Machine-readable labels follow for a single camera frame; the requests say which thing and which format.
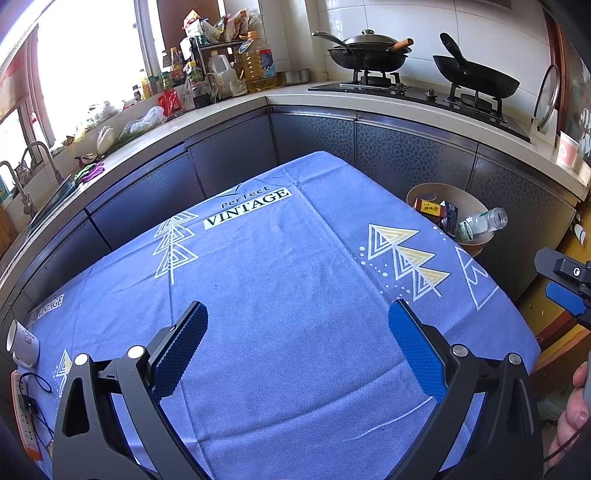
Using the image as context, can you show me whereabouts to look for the orange white power strip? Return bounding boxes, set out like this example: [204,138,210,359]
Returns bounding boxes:
[10,369,44,462]

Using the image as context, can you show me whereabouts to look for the gas stove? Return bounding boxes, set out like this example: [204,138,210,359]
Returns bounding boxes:
[308,69,532,143]

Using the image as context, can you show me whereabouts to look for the row of condiment bottles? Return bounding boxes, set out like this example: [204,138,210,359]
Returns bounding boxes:
[131,46,213,112]

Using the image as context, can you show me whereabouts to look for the red plastic bag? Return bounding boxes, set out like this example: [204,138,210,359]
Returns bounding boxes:
[158,88,184,116]

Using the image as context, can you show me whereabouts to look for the kitchen window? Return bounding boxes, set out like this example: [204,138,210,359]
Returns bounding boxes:
[0,0,222,153]

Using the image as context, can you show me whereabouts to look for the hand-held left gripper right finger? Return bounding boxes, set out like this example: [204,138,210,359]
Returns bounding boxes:
[388,299,546,480]

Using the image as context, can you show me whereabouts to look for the black frying pan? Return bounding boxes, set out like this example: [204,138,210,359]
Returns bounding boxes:
[433,32,522,100]

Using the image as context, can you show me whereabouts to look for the steel sink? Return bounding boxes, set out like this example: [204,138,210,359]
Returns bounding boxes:
[28,180,77,227]

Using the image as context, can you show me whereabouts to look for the dark kitchen cabinet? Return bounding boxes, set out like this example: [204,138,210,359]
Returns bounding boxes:
[0,104,583,352]

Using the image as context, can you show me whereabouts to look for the drink carton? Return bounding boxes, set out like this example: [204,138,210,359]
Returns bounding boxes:
[441,200,460,238]

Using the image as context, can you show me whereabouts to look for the spice rack with packets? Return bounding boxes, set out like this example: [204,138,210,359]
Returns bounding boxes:
[182,9,264,51]

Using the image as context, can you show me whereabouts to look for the black wok with lid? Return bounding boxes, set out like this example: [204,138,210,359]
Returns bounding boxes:
[311,29,415,72]

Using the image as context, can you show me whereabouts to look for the person's right hand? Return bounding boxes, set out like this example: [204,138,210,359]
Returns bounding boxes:
[547,360,591,467]

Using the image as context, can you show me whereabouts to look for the yellow cardboard box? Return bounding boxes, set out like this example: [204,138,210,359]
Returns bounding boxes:
[414,198,446,217]

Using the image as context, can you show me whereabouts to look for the cooking oil bottle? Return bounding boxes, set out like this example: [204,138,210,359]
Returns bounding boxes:
[243,31,278,93]

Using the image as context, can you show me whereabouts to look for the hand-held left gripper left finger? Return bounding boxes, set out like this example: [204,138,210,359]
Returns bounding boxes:
[53,301,209,480]

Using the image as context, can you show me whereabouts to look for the blue printed tablecloth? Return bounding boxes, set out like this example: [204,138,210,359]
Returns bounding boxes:
[14,150,541,480]

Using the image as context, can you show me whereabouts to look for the white plastic jug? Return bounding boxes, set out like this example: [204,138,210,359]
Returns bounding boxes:
[206,51,236,100]

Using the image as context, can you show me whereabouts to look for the pink paper cup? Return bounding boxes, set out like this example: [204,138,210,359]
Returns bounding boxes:
[555,130,581,169]

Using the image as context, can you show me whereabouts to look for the white mug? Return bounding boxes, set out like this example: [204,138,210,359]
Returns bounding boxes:
[6,319,41,367]

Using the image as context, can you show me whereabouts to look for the small clear plastic bottle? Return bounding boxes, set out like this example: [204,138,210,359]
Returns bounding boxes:
[457,208,509,241]

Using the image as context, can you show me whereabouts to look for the purple green cloth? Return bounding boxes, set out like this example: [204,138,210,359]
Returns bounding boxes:
[76,159,107,183]

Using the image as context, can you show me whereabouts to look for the black cable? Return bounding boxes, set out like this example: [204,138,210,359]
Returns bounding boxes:
[18,371,58,462]

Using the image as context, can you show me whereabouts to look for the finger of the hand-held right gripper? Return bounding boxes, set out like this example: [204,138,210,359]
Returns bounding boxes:
[533,248,591,289]
[545,282,591,329]

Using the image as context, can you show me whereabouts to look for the glass pot lid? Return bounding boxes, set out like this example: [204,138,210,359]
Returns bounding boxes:
[533,65,560,134]

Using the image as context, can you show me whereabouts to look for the brown paper bin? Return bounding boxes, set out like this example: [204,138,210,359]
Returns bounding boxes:
[406,183,497,259]

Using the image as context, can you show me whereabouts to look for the steel faucet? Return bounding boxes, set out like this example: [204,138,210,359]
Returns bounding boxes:
[0,161,35,217]
[21,141,63,185]

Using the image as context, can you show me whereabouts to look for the clear plastic bag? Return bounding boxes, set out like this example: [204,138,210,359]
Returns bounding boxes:
[121,106,167,137]

